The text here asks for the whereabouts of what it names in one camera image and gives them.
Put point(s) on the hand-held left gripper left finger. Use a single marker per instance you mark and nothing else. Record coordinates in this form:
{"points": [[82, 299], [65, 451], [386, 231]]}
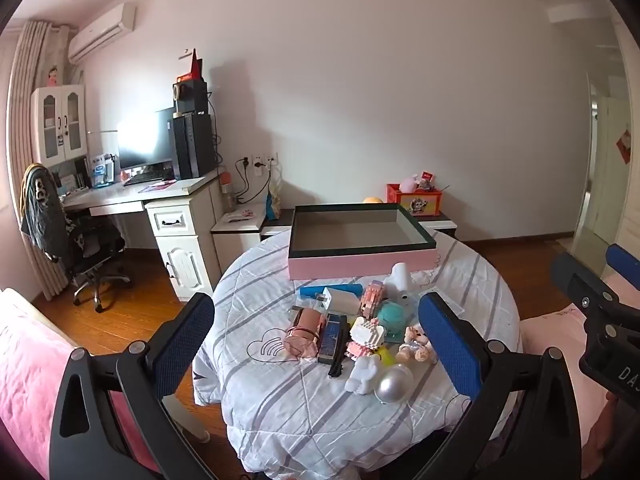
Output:
{"points": [[182, 350]]}

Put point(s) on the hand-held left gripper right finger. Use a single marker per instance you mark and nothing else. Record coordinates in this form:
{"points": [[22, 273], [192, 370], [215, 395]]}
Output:
{"points": [[450, 350]]}

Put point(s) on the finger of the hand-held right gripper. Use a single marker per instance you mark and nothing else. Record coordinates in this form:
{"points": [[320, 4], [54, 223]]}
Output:
{"points": [[622, 262], [575, 280]]}

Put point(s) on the baby doll figure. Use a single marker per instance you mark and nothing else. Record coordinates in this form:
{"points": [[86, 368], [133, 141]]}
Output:
{"points": [[415, 345]]}

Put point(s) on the teal facial brush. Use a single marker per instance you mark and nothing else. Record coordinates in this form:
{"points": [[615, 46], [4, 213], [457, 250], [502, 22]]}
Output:
{"points": [[395, 317]]}

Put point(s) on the yellow highlighter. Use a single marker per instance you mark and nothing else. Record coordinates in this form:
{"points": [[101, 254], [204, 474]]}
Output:
{"points": [[386, 358]]}

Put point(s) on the pearl white ball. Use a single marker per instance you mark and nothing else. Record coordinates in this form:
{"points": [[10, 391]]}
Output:
{"points": [[395, 385]]}

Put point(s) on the white block toy cat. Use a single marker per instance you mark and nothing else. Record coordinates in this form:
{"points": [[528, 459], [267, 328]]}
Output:
{"points": [[367, 335]]}

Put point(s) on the white toy camera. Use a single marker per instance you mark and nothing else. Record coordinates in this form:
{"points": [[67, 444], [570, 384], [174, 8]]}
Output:
{"points": [[401, 280]]}

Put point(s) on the white plush figure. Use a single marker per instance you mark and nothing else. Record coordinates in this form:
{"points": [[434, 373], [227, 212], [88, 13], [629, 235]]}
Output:
{"points": [[362, 377]]}

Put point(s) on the pink block toy house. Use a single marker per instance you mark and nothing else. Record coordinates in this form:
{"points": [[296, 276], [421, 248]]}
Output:
{"points": [[372, 300]]}

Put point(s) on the white charger plug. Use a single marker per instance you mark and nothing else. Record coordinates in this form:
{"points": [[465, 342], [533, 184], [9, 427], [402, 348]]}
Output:
{"points": [[342, 302]]}

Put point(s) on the blue perfume bottle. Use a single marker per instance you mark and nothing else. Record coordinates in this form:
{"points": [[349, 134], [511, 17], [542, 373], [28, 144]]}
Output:
{"points": [[331, 337]]}

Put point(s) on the pink wallet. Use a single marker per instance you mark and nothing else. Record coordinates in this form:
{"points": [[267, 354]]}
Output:
{"points": [[302, 335]]}

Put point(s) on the blue highlighter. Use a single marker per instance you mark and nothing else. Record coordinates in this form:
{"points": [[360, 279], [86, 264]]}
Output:
{"points": [[345, 288]]}

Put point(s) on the pink storage box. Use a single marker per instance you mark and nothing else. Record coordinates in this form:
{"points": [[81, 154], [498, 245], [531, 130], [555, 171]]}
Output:
{"points": [[360, 265]]}

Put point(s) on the person's right hand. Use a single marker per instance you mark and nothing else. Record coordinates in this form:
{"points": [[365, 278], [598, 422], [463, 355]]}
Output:
{"points": [[600, 435]]}

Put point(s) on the white table leg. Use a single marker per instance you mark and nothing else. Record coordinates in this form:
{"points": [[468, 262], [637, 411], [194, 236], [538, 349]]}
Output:
{"points": [[182, 417]]}

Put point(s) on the white door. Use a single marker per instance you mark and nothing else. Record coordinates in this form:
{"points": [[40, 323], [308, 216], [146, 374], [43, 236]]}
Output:
{"points": [[607, 185]]}

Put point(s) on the white side cabinet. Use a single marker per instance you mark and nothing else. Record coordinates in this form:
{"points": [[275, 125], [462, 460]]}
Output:
{"points": [[235, 250]]}

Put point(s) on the round table with striped cloth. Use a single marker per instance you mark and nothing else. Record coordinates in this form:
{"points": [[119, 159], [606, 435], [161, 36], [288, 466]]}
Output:
{"points": [[280, 410]]}

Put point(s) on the red door decoration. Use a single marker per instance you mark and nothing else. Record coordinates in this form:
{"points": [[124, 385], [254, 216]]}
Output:
{"points": [[624, 142]]}

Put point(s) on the white desk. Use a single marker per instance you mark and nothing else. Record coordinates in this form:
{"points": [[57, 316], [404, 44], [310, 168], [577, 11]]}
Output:
{"points": [[185, 230]]}

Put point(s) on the low black cabinet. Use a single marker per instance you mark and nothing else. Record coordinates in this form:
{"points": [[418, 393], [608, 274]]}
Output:
{"points": [[445, 220]]}

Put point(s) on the black office chair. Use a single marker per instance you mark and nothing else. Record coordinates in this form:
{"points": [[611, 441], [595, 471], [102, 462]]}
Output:
{"points": [[95, 245]]}

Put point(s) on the pink packet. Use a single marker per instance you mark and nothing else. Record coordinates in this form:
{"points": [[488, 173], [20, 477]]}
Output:
{"points": [[239, 216]]}

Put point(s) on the red toy box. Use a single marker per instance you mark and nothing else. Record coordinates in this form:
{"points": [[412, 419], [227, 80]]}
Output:
{"points": [[415, 205]]}

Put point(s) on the pink fleece blanket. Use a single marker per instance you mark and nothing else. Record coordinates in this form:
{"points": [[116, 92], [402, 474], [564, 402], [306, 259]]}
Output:
{"points": [[30, 360]]}

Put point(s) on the orange capped bottle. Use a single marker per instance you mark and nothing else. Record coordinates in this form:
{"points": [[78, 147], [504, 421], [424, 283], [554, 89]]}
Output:
{"points": [[226, 192]]}

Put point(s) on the pink book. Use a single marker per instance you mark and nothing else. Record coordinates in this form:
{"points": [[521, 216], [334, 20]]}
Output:
{"points": [[160, 186]]}

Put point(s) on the yellow plush toy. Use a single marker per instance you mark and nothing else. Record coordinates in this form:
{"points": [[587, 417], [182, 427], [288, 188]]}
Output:
{"points": [[372, 199]]}

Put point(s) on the pink plush toy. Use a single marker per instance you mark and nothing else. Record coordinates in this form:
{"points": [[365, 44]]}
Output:
{"points": [[409, 183]]}

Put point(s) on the blue snack bag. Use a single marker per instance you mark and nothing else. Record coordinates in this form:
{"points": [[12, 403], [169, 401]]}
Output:
{"points": [[272, 202]]}

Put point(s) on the black keyboard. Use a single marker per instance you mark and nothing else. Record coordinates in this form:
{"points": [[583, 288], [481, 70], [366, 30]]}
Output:
{"points": [[150, 179]]}

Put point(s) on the red white card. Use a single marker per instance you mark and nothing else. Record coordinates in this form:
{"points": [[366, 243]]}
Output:
{"points": [[426, 175]]}

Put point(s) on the blue box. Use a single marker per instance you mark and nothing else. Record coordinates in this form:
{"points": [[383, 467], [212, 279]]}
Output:
{"points": [[102, 170]]}

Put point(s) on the dark printed jacket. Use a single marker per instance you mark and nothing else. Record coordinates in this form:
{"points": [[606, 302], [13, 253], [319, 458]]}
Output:
{"points": [[42, 210]]}

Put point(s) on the black computer tower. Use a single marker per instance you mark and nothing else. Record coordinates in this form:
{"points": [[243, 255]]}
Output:
{"points": [[192, 145]]}

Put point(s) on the computer monitor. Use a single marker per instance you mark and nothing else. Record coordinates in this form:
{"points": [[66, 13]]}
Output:
{"points": [[145, 140]]}

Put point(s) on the black speaker stack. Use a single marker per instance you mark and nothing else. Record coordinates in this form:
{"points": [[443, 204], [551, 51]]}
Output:
{"points": [[192, 97]]}

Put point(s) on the white hutch cabinet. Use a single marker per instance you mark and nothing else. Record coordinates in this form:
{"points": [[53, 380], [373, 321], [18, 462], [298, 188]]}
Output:
{"points": [[57, 125]]}

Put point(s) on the red paper item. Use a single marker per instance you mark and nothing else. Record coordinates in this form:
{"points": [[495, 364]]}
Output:
{"points": [[194, 67]]}

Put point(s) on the white air conditioner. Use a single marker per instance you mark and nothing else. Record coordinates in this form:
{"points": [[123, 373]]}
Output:
{"points": [[100, 35]]}

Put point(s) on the white wall socket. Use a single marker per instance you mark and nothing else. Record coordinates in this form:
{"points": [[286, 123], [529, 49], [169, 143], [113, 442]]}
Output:
{"points": [[270, 159]]}

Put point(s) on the wall sticker figure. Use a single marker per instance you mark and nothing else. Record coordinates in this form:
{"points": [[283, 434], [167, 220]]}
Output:
{"points": [[52, 76]]}

